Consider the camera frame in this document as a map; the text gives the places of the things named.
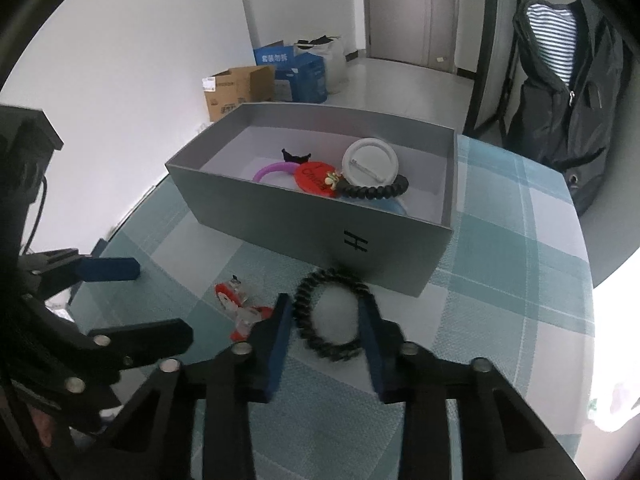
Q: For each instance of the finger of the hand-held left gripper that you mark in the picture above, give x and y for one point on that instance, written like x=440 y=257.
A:
x=145 y=335
x=110 y=268

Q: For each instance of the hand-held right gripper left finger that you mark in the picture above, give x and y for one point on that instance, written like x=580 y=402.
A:
x=275 y=345

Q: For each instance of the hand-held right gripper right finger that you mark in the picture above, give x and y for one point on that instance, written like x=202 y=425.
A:
x=372 y=350

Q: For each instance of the red cartoon hair clip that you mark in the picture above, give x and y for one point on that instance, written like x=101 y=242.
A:
x=230 y=297

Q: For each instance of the grey cardboard box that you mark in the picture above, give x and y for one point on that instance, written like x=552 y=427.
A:
x=280 y=230

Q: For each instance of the round red badge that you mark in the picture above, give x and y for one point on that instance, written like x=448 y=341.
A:
x=312 y=177

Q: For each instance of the black bow hair clip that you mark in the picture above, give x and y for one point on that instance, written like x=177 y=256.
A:
x=295 y=156

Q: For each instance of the round white pin badge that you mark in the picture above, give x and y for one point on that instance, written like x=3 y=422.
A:
x=370 y=157

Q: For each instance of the checked teal tablecloth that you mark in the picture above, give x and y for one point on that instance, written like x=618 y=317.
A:
x=500 y=310

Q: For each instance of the brown cardboard box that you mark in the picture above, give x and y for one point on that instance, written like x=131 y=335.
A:
x=240 y=85

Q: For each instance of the blue cardboard box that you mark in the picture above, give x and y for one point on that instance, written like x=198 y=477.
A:
x=310 y=77

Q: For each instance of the white sack with dark contents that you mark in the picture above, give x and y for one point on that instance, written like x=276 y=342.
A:
x=337 y=67

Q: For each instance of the black metal coat rack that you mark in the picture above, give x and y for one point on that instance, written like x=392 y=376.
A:
x=487 y=60

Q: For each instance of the black jacket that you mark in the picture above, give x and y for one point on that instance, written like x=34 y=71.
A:
x=595 y=125

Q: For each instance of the grey door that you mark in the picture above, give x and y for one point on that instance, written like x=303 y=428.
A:
x=400 y=10

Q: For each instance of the striped shirt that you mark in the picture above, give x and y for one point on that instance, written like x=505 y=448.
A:
x=550 y=40

